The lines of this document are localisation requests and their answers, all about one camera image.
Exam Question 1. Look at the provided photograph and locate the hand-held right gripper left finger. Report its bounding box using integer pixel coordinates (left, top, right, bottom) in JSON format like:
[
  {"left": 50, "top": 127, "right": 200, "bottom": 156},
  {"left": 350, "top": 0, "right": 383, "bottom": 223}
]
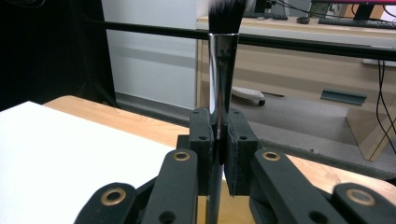
[{"left": 177, "top": 106, "right": 216, "bottom": 197}]

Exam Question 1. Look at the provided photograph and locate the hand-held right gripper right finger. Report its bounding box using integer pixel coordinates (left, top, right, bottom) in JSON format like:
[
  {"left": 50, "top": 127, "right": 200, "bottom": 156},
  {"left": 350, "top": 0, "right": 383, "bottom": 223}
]
[{"left": 223, "top": 107, "right": 262, "bottom": 198}]

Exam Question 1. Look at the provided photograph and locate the black makeup brush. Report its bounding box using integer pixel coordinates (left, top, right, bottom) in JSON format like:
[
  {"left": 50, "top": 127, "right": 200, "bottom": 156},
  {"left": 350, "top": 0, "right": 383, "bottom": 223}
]
[{"left": 205, "top": 0, "right": 248, "bottom": 224}]

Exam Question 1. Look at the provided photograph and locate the white object with black wheel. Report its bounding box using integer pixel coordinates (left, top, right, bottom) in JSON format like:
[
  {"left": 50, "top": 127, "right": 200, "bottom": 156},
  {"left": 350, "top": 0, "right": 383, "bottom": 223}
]
[{"left": 231, "top": 86, "right": 267, "bottom": 107}]

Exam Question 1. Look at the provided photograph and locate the light wooden desk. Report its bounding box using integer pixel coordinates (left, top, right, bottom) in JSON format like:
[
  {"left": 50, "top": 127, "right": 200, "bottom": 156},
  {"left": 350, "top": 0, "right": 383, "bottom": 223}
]
[{"left": 195, "top": 15, "right": 396, "bottom": 162}]

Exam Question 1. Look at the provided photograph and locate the white table mat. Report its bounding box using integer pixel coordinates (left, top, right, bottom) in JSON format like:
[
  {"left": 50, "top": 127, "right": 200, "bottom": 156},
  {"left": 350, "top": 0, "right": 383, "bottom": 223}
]
[{"left": 0, "top": 101, "right": 176, "bottom": 224}]

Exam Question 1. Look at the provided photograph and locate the white power strip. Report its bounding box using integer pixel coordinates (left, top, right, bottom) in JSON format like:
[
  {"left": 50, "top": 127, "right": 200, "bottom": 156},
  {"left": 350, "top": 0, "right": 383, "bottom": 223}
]
[{"left": 361, "top": 58, "right": 396, "bottom": 67}]

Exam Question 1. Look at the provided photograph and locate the black keyboard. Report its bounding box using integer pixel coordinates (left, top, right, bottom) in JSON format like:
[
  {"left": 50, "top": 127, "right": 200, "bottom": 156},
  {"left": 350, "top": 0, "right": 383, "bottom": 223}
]
[{"left": 317, "top": 17, "right": 396, "bottom": 31}]

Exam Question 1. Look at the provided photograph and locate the dark curtain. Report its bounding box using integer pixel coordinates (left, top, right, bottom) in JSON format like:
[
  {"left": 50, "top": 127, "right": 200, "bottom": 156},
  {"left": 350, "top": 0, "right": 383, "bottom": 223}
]
[{"left": 0, "top": 0, "right": 117, "bottom": 112}]

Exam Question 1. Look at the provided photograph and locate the black monitor stand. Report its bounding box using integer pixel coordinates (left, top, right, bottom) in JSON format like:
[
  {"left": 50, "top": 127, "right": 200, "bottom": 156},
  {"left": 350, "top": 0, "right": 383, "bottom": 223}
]
[{"left": 353, "top": 3, "right": 378, "bottom": 21}]

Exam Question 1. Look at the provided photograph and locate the grey-green bracket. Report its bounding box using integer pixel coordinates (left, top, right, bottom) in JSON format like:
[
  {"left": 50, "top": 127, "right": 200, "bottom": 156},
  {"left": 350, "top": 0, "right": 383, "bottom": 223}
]
[{"left": 319, "top": 88, "right": 368, "bottom": 106}]

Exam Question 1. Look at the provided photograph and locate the black horizontal rail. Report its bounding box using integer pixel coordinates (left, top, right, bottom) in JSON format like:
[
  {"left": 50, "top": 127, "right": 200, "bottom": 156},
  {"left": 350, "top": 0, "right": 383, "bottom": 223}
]
[{"left": 102, "top": 20, "right": 396, "bottom": 62}]

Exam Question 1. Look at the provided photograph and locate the black cable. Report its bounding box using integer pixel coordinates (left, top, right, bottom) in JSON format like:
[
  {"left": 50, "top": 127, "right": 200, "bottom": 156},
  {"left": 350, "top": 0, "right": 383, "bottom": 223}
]
[{"left": 375, "top": 60, "right": 396, "bottom": 147}]

